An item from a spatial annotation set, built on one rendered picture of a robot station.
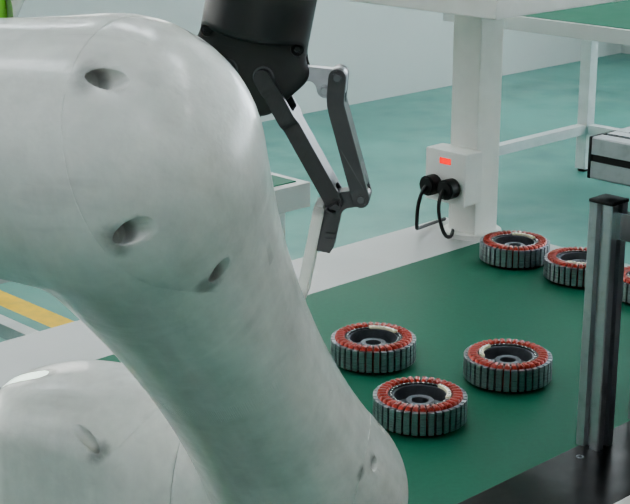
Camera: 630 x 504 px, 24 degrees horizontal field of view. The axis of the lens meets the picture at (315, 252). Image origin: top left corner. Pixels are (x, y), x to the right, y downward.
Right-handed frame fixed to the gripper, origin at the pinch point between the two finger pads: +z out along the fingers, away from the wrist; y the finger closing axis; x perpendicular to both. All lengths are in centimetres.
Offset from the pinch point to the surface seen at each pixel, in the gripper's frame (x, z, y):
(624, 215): -51, 2, -35
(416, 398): -63, 33, -19
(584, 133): -499, 78, -78
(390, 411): -57, 33, -16
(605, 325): -51, 15, -36
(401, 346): -78, 32, -16
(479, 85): -140, 7, -20
